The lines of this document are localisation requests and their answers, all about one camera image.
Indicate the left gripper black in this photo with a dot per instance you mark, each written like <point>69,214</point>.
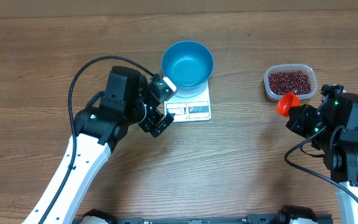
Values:
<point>148,124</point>

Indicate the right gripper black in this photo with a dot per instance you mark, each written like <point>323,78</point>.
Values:
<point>298,117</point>

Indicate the red scoop blue handle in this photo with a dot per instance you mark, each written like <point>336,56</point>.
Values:
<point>286,102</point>

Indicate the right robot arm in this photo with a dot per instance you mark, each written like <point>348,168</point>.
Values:
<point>332,128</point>

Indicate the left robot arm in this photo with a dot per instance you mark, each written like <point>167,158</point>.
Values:
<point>129,98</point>

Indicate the white digital kitchen scale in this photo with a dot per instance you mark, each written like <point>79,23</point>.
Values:
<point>190,103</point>

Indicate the blue bowl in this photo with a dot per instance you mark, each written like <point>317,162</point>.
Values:
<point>188,64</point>

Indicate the red beans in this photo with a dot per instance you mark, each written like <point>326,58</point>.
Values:
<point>296,82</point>

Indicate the clear plastic container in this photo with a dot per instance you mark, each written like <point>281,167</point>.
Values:
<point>289,68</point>

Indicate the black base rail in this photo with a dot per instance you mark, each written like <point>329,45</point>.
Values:
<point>287,214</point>

